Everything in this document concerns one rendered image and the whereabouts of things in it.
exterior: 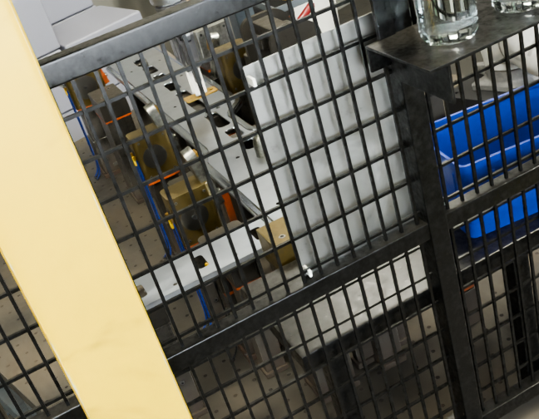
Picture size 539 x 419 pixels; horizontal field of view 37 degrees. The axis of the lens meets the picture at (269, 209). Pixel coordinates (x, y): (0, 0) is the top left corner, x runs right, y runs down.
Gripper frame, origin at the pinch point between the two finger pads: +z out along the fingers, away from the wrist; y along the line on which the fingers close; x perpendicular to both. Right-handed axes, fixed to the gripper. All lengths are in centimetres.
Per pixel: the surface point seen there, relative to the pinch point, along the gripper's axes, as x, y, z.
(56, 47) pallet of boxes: -12, -149, 19
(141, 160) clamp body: -21.1, 8.8, 9.9
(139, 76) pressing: -3.9, -46.3, 9.1
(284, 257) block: -16, 78, 5
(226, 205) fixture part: -5.9, 12.1, 29.0
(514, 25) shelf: 6, 115, -34
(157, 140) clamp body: -15.8, 8.9, 6.7
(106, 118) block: -20.1, -29.0, 10.7
